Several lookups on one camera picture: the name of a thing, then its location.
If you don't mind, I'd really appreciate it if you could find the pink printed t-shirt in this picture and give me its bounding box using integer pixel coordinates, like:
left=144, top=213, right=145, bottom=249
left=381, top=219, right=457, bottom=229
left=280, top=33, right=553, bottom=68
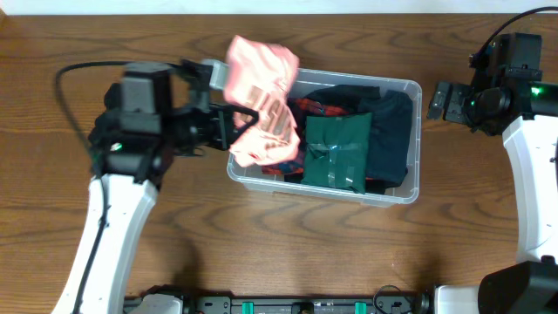
left=223, top=36, right=300, bottom=167

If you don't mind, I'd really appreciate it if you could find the large black garment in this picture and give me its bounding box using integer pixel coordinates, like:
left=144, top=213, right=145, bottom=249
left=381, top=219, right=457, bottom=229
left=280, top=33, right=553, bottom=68
left=284, top=85, right=380, bottom=184

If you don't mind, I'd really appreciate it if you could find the dark navy garment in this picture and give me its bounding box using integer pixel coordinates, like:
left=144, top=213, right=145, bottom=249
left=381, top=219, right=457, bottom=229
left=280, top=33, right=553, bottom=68
left=357, top=90, right=413, bottom=193

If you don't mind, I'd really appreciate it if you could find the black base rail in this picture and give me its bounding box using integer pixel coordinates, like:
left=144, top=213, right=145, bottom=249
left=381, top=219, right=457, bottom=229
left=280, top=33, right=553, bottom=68
left=122, top=285, right=434, bottom=314

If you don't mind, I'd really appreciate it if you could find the black garment with tape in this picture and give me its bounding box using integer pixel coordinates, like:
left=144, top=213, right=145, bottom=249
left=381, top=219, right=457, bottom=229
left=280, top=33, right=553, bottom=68
left=88, top=83, right=126, bottom=152

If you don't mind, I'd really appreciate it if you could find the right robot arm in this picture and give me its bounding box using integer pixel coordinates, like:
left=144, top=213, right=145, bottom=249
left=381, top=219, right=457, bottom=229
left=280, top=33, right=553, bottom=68
left=427, top=32, right=557, bottom=313

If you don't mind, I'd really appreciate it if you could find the clear plastic storage bin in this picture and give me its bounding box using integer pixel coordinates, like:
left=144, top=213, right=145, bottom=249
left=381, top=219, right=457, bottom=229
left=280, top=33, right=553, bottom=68
left=227, top=68, right=422, bottom=208

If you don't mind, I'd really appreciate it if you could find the dark green garment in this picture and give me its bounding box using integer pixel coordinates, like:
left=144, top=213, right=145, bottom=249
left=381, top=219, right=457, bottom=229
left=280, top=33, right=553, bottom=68
left=302, top=113, right=372, bottom=194

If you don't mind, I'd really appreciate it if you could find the red navy plaid shirt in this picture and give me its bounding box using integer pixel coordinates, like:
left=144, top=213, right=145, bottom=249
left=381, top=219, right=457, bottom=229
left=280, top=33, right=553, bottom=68
left=262, top=99, right=360, bottom=176

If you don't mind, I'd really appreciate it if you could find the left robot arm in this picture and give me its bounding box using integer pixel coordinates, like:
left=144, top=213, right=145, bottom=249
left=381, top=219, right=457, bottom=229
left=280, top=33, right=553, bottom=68
left=54, top=59, right=259, bottom=313

